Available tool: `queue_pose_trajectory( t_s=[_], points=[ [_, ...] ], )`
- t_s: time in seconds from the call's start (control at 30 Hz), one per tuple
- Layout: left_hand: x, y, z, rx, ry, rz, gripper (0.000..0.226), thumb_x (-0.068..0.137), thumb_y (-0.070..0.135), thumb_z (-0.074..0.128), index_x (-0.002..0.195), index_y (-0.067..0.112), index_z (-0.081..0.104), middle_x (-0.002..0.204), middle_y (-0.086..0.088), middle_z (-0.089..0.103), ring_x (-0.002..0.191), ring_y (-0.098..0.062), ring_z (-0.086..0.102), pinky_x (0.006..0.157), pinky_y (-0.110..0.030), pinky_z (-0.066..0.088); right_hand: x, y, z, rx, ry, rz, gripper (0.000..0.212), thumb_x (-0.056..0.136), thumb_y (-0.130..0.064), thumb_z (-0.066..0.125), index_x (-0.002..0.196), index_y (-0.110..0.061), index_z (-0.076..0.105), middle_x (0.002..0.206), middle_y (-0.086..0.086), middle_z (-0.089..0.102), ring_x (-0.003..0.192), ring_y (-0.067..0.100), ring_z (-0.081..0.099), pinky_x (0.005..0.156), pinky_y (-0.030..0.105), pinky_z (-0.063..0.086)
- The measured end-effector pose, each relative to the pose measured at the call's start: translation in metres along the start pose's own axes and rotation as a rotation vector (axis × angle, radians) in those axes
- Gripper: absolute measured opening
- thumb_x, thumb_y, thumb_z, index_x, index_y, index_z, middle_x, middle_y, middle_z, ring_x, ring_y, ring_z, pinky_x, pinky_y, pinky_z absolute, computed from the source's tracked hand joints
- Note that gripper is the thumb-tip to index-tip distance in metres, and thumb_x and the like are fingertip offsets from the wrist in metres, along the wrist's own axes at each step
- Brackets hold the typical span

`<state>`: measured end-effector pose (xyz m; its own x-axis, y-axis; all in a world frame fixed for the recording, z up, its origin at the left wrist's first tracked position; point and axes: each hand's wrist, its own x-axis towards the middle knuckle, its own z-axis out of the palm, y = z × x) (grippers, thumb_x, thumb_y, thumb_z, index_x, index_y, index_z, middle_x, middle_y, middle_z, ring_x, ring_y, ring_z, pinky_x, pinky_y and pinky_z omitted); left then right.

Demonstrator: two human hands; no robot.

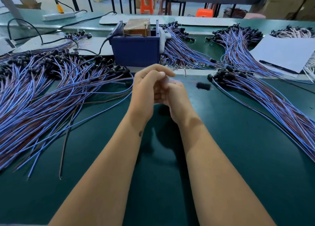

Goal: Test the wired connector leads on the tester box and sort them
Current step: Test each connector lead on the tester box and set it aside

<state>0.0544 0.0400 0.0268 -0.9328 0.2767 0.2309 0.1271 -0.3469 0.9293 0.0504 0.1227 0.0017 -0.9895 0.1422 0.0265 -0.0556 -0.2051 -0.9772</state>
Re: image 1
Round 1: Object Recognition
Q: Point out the person's right hand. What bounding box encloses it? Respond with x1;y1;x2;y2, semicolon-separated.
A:
155;78;200;128

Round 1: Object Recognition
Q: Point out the person's left hand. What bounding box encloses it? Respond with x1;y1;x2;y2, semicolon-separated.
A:
127;64;176;126

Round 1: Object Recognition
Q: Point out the blue brown plug cable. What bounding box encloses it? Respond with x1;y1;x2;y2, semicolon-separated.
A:
196;82;212;91

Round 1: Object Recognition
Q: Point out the blue plastic tester box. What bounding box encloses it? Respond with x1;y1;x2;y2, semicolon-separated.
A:
108;21;162;67

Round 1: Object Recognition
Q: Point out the pile of wired lamps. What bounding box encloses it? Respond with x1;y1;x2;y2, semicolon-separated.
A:
0;48;135;180
207;66;315;162

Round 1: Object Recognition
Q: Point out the person's right forearm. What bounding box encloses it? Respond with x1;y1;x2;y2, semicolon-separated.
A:
179;117;276;226

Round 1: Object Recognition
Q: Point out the person's left forearm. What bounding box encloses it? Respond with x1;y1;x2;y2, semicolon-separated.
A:
48;116;153;226

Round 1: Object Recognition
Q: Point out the white power strip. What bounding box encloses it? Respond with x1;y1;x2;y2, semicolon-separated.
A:
42;11;77;21

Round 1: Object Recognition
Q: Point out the brown cardboard block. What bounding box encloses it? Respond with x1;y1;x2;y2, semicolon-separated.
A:
123;18;151;37

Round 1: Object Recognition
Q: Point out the white flat mat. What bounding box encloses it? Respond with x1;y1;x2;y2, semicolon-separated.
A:
175;17;239;27
12;36;114;57
98;14;174;25

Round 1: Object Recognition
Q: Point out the orange plastic stool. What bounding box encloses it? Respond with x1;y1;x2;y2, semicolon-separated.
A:
196;8;215;18
140;0;155;15

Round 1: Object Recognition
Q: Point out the black pen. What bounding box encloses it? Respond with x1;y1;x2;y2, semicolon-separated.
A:
259;60;299;74

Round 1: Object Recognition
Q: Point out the pink plastic stool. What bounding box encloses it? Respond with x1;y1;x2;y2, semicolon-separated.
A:
243;13;267;20

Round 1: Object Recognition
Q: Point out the white paper sheet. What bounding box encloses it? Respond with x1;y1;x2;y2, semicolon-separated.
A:
249;34;315;74

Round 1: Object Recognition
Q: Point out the open cardboard box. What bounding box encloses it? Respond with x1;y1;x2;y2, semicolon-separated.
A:
15;0;42;10

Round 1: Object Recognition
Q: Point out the white plastic device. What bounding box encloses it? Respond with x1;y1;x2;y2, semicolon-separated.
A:
0;39;16;56

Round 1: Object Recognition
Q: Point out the stack of large cardboard boxes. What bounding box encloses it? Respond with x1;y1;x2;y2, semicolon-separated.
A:
251;0;315;21

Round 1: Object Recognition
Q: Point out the grey metal pole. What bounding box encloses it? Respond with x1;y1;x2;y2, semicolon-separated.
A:
0;0;24;21

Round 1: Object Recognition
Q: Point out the loose grey wire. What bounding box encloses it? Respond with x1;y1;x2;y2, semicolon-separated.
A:
58;117;74;180

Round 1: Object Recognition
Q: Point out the black power cable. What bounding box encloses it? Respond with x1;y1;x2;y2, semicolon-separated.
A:
7;11;118;46

